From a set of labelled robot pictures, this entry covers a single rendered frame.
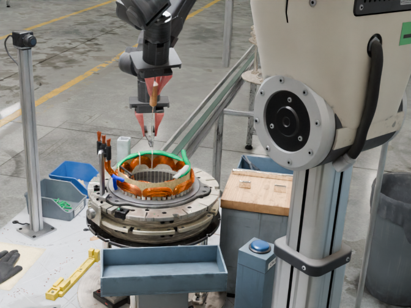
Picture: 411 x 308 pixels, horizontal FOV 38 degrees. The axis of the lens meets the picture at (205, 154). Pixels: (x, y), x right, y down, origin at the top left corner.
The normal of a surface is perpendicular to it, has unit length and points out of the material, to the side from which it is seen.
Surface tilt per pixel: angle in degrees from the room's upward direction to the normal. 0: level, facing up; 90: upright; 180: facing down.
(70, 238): 0
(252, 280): 90
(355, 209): 0
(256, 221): 90
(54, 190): 88
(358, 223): 0
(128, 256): 90
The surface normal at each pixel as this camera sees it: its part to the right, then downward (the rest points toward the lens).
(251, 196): 0.04, -0.92
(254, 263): -0.56, 0.29
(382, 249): -0.83, 0.23
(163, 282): 0.14, 0.38
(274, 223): -0.19, 0.36
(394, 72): 0.63, 0.32
